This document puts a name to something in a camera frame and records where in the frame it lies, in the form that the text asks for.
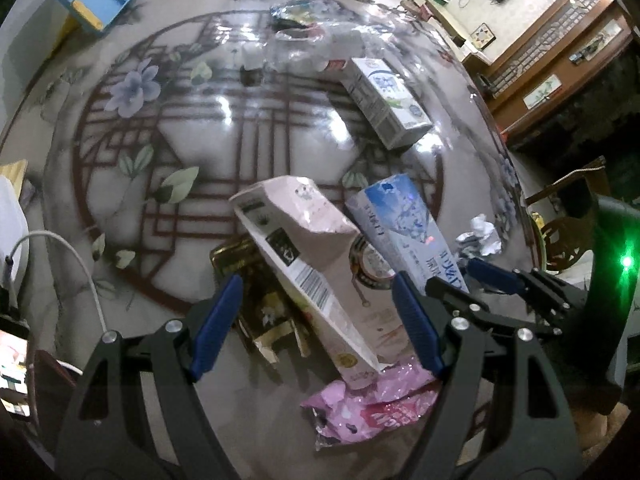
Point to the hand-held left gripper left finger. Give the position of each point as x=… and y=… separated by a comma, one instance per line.
x=217, y=320

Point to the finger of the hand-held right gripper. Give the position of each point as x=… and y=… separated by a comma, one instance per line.
x=492, y=275
x=460, y=302

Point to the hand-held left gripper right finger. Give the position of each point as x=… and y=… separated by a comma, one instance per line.
x=415, y=325

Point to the blue toothpaste box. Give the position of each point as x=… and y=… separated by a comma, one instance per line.
x=405, y=225

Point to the pale pink carton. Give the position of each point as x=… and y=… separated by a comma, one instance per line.
x=310, y=260

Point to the clear plastic bottle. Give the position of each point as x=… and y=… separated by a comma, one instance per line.
x=300, y=55

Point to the white crumpled paper ball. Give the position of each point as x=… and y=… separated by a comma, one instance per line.
x=480, y=235

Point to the dark gold box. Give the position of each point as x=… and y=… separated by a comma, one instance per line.
x=260, y=310

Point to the pink plastic packet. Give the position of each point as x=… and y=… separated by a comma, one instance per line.
x=360, y=405

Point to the white milk carton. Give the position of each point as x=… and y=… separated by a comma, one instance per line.
x=385, y=100

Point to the smartphone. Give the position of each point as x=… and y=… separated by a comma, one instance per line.
x=12, y=355

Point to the white paper pad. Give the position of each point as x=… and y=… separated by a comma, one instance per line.
x=10, y=225

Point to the colourful framed picture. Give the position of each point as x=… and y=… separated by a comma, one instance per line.
x=482, y=36

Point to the hanging scroll picture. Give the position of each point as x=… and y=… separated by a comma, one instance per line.
x=597, y=50

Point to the television cabinet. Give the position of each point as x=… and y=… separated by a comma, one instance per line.
x=450, y=20

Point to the blue plastic wrapper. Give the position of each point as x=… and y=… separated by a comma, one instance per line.
x=295, y=10

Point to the white wall calendar picture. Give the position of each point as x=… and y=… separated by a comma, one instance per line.
x=542, y=91

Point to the wooden lattice wall panel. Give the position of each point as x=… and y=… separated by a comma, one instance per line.
x=575, y=10

